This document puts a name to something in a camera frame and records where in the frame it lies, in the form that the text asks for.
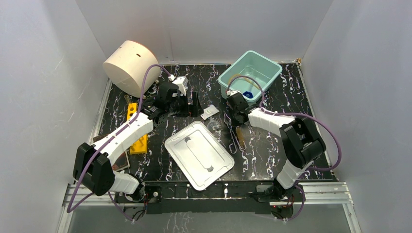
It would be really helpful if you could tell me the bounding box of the white bin lid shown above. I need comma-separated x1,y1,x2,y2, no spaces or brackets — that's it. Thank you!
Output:
164,121,235,191

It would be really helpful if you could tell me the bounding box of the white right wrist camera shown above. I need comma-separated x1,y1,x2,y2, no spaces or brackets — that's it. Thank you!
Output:
226,90,240,97

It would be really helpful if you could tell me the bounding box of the glass test tube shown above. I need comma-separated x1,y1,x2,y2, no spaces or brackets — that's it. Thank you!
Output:
124,94,132,104

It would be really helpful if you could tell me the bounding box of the tan rubber tube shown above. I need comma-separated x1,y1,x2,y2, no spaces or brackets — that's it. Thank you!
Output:
228,73,260,90

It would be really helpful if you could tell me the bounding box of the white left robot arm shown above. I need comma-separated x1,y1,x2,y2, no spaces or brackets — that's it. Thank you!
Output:
73,83,204,202

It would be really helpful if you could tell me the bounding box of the wooden test tube clamp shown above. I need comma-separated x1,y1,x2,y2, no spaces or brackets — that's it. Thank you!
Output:
235,126,246,151

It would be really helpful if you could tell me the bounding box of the teal plastic bin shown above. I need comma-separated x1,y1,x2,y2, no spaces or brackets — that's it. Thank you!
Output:
218,50,283,105

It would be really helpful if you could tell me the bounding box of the dark book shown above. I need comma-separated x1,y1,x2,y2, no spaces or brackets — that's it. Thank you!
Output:
93,134,130,171

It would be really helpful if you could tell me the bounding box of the cream cylindrical drum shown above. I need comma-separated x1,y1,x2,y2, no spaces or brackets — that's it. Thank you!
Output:
103,40,161,98

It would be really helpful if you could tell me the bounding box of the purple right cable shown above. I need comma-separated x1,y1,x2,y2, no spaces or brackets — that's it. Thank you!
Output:
226,75,343,172

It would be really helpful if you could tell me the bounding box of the white paper packet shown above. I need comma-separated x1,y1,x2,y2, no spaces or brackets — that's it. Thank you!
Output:
201,105,220,120

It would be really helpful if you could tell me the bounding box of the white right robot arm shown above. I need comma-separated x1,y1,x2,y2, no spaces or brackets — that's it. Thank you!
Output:
227,91,326,202

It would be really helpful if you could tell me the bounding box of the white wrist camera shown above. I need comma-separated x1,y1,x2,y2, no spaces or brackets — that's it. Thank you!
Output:
168,75,188,96
226,90,240,97

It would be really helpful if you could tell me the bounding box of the yellow test tube rack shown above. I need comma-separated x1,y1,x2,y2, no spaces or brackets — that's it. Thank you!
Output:
127,102,148,155

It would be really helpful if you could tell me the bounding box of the clear cylinder blue base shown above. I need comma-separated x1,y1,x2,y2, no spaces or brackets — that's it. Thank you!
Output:
243,91,254,99

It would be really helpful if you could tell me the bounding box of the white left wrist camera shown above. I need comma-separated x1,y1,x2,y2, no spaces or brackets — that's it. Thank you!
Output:
168,75,188,96

